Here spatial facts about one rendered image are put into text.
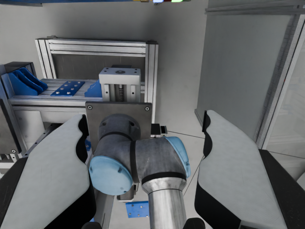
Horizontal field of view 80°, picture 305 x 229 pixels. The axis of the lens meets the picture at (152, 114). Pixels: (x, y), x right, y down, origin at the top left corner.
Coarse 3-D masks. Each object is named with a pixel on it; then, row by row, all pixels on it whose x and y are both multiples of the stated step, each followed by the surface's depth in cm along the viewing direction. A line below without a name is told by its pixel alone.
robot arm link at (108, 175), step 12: (108, 144) 50; (120, 144) 50; (132, 144) 49; (96, 156) 47; (108, 156) 46; (120, 156) 47; (132, 156) 46; (96, 168) 44; (108, 168) 44; (120, 168) 45; (132, 168) 46; (96, 180) 46; (108, 180) 46; (120, 180) 45; (132, 180) 46; (108, 192) 48; (120, 192) 48
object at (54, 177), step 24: (72, 120) 11; (48, 144) 9; (72, 144) 9; (24, 168) 8; (48, 168) 8; (72, 168) 8; (24, 192) 7; (48, 192) 7; (72, 192) 7; (24, 216) 6; (48, 216) 6; (72, 216) 6
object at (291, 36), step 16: (288, 0) 58; (304, 0) 52; (304, 16) 53; (288, 32) 58; (288, 48) 58; (288, 64) 60; (272, 80) 66; (272, 96) 66; (272, 112) 69; (256, 144) 77
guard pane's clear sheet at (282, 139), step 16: (304, 32) 54; (304, 48) 54; (304, 64) 54; (288, 80) 61; (304, 80) 55; (288, 96) 61; (304, 96) 55; (288, 112) 61; (304, 112) 55; (272, 128) 69; (288, 128) 61; (304, 128) 55; (272, 144) 70; (288, 144) 62; (304, 144) 55; (288, 160) 62; (304, 160) 55; (304, 176) 56
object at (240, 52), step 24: (216, 0) 117; (240, 0) 88; (264, 0) 70; (216, 24) 118; (240, 24) 89; (264, 24) 70; (216, 48) 120; (240, 48) 89; (264, 48) 71; (216, 72) 121; (240, 72) 90; (264, 72) 71; (216, 96) 122; (240, 96) 91; (264, 96) 72; (240, 120) 91
